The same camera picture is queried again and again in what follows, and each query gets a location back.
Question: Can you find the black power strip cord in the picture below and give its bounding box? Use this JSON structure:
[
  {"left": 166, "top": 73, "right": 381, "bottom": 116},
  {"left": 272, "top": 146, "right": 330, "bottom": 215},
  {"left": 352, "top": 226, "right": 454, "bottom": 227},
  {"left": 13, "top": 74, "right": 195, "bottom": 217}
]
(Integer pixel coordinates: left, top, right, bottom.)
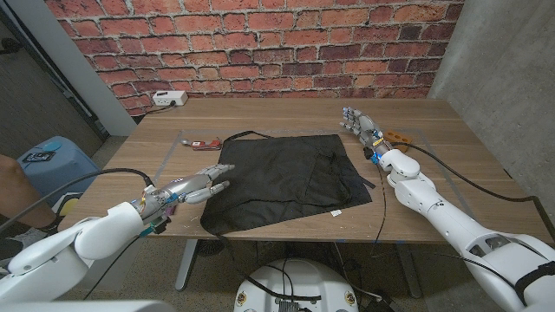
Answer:
[{"left": 145, "top": 102, "right": 177, "bottom": 116}]

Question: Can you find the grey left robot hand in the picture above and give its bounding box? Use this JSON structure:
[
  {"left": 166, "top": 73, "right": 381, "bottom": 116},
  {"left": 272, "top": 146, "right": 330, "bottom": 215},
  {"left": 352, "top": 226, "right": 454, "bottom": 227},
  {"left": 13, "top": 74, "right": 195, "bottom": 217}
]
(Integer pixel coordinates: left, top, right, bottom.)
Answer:
[{"left": 137, "top": 163, "right": 236, "bottom": 222}]

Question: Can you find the person's bare leg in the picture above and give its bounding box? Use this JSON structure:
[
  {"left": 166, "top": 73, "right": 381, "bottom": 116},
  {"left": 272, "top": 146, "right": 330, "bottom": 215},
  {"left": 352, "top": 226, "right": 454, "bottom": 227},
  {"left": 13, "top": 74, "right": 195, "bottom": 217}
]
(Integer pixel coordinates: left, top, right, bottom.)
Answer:
[{"left": 0, "top": 154, "right": 57, "bottom": 229}]

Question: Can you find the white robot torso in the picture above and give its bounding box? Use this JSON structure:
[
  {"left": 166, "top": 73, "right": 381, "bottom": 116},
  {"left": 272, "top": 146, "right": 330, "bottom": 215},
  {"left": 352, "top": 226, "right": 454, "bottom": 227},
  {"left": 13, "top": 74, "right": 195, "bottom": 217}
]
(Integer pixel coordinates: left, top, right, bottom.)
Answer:
[{"left": 0, "top": 300, "right": 177, "bottom": 312}]

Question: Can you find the white power strip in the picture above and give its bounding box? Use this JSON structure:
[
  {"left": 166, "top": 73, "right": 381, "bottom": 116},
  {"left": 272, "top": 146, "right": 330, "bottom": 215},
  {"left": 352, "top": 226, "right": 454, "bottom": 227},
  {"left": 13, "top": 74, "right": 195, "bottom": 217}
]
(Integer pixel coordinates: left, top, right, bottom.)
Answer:
[{"left": 152, "top": 90, "right": 189, "bottom": 107}]

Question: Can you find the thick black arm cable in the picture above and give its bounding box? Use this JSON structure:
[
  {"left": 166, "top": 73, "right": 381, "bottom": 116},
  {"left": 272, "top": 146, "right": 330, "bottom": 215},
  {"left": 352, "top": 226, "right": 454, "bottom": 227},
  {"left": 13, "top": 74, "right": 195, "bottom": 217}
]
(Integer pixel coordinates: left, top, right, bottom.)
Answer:
[
  {"left": 0, "top": 167, "right": 155, "bottom": 233},
  {"left": 402, "top": 141, "right": 555, "bottom": 244}
]

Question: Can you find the white and yellow floor object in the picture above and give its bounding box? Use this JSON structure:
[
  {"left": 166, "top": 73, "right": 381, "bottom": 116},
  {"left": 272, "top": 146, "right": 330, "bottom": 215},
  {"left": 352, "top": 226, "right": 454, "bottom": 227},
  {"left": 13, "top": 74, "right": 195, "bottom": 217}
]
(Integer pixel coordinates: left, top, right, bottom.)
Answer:
[{"left": 55, "top": 192, "right": 82, "bottom": 217}]

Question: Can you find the blue plastic bin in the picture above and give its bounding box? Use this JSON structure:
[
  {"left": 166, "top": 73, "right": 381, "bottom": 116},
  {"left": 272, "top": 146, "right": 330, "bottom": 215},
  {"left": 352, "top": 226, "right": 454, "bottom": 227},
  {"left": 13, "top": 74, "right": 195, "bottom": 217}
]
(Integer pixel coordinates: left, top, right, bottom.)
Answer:
[{"left": 16, "top": 135, "right": 101, "bottom": 205}]

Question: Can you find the black apron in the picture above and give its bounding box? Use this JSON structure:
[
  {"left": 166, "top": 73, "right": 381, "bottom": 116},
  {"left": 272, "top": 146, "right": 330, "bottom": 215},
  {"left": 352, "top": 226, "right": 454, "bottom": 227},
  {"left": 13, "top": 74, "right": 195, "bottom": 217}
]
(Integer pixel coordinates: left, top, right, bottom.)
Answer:
[{"left": 199, "top": 129, "right": 376, "bottom": 238}]

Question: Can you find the red toy swiss knife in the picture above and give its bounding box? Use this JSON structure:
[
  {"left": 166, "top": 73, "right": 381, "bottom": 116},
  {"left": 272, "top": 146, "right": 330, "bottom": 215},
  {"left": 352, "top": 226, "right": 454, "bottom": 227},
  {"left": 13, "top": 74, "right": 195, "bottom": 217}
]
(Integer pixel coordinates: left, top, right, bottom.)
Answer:
[{"left": 180, "top": 138, "right": 223, "bottom": 152}]

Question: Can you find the grey sneaker with black sock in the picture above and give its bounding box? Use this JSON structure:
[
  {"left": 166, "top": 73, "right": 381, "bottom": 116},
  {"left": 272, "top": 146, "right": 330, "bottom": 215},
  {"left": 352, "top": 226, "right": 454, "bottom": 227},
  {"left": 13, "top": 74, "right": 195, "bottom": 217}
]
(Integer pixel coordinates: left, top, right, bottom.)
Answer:
[{"left": 0, "top": 218, "right": 60, "bottom": 275}]

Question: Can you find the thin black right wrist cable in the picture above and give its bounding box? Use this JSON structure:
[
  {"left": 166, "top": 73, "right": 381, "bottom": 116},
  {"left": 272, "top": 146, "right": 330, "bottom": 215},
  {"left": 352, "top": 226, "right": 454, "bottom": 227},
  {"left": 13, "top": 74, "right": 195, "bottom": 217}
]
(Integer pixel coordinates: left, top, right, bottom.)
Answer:
[{"left": 373, "top": 163, "right": 389, "bottom": 246}]

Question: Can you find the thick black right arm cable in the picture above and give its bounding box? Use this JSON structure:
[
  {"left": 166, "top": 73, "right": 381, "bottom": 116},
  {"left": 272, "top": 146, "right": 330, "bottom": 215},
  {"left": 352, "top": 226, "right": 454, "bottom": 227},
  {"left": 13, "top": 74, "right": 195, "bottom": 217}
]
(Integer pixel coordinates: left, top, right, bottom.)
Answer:
[{"left": 402, "top": 141, "right": 555, "bottom": 244}]

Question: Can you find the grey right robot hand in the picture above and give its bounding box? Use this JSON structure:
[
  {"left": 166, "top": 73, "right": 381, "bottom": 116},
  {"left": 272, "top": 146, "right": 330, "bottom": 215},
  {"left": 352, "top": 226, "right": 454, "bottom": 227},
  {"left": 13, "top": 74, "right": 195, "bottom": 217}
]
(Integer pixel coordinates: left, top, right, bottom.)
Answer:
[{"left": 339, "top": 106, "right": 394, "bottom": 159}]

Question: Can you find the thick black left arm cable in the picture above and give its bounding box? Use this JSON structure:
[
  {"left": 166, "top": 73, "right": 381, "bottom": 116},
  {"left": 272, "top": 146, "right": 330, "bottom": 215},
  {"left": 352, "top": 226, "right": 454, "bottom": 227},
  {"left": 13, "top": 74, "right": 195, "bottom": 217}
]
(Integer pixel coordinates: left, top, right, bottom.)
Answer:
[{"left": 0, "top": 167, "right": 155, "bottom": 233}]

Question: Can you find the orange wooden block with holes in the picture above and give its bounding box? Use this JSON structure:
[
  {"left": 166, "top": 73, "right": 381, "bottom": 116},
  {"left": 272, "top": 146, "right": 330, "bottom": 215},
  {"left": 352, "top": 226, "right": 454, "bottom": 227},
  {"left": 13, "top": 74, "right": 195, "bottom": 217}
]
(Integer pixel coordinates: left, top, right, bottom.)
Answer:
[{"left": 383, "top": 128, "right": 414, "bottom": 153}]

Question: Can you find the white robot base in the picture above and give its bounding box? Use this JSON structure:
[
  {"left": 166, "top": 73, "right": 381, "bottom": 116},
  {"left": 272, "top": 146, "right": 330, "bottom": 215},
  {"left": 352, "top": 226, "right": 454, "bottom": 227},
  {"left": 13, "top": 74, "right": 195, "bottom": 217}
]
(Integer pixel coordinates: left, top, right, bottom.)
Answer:
[{"left": 233, "top": 258, "right": 360, "bottom": 312}]

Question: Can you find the black smartphone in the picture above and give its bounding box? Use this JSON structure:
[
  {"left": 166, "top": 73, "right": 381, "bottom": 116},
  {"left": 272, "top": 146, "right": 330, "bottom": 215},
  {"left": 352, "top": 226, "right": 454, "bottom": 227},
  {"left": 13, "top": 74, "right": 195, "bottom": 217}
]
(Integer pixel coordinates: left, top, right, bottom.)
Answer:
[{"left": 22, "top": 151, "right": 56, "bottom": 164}]

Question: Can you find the red brick printed backdrop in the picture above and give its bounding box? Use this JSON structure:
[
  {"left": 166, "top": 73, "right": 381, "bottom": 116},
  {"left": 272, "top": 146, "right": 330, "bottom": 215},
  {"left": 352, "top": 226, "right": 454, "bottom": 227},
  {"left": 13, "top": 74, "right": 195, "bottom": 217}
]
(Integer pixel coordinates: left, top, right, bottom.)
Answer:
[{"left": 44, "top": 0, "right": 465, "bottom": 117}]

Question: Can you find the grey metal table leg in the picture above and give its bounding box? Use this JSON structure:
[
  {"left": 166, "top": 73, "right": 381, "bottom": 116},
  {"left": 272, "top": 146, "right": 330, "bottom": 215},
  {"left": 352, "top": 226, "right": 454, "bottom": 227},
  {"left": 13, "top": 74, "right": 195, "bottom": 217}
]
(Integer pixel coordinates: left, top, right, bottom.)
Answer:
[
  {"left": 396, "top": 243, "right": 422, "bottom": 299},
  {"left": 174, "top": 238, "right": 200, "bottom": 291}
]

